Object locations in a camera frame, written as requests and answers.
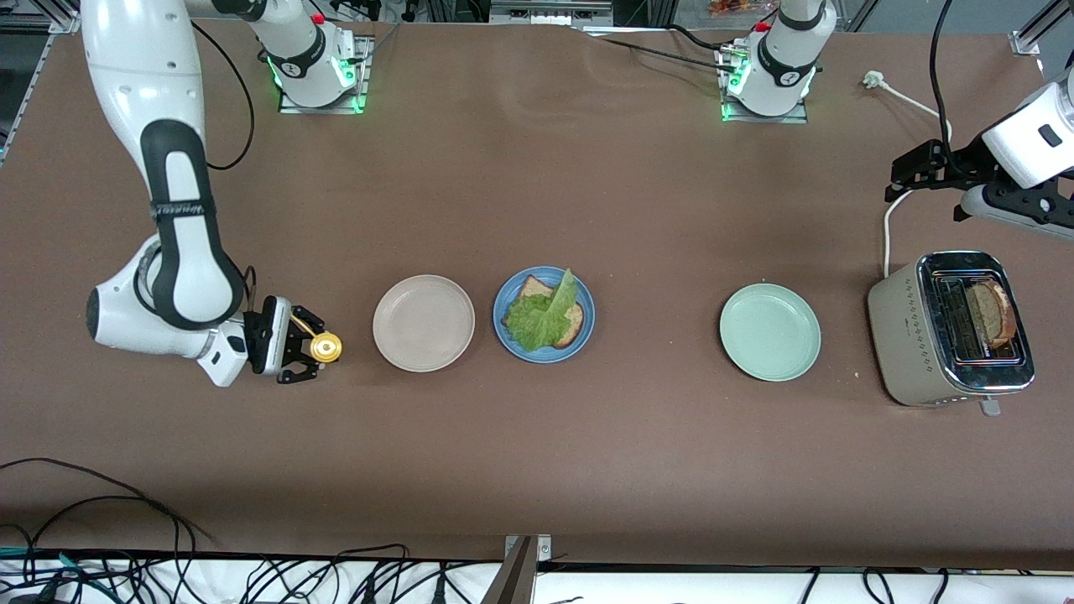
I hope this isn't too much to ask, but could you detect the grey aluminium profile bar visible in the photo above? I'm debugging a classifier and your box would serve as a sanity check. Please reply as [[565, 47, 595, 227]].
[[480, 537, 538, 604]]

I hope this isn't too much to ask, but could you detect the brown bread slice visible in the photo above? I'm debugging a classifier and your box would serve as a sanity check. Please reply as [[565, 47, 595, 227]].
[[965, 279, 1019, 351], [503, 277, 586, 350]]

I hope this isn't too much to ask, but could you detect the mint green round plate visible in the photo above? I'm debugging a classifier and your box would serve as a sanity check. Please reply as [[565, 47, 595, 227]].
[[719, 283, 822, 383]]

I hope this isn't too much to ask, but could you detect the blue round plate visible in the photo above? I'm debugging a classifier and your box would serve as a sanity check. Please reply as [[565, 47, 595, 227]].
[[493, 266, 596, 365]]

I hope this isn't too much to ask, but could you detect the aluminium table edge rail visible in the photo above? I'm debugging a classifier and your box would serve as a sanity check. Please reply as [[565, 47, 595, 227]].
[[0, 10, 82, 164]]

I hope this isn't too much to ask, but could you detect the aluminium frame corner bracket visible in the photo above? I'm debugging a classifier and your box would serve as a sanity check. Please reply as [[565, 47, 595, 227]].
[[1009, 0, 1074, 58]]

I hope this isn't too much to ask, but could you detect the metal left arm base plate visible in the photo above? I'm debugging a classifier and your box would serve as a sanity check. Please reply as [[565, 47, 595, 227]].
[[717, 46, 808, 124]]

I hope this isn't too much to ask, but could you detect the small metal table bracket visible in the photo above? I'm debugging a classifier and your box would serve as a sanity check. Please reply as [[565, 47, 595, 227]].
[[504, 534, 553, 561]]

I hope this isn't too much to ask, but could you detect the white toaster power cord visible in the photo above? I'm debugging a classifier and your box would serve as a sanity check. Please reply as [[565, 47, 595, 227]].
[[863, 70, 955, 279]]

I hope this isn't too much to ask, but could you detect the grey metal power strip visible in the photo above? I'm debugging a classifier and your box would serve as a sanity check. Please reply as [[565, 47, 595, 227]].
[[489, 0, 614, 28]]

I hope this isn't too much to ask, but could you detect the green lettuce leaf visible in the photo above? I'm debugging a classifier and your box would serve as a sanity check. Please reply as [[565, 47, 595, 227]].
[[503, 268, 578, 353]]

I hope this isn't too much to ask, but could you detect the yellow mustard squeeze bottle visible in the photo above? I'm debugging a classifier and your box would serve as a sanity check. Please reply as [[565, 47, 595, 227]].
[[289, 312, 343, 364]]

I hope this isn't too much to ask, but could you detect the beige round plate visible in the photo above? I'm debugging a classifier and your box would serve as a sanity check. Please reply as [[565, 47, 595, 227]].
[[373, 274, 477, 373]]

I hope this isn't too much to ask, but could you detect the beige chrome toaster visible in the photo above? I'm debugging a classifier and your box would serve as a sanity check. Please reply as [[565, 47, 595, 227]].
[[867, 250, 1035, 418]]

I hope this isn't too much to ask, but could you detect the black cable on table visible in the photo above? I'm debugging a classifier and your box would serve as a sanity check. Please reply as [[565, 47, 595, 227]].
[[583, 23, 743, 75]]

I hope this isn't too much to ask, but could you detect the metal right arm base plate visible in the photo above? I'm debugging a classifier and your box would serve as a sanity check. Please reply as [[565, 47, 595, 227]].
[[279, 35, 372, 114]]

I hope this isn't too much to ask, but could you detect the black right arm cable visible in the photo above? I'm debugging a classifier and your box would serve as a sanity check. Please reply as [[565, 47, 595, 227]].
[[189, 18, 255, 171]]

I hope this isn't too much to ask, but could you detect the long black looping cable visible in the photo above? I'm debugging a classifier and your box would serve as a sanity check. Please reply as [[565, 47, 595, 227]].
[[0, 457, 211, 559]]

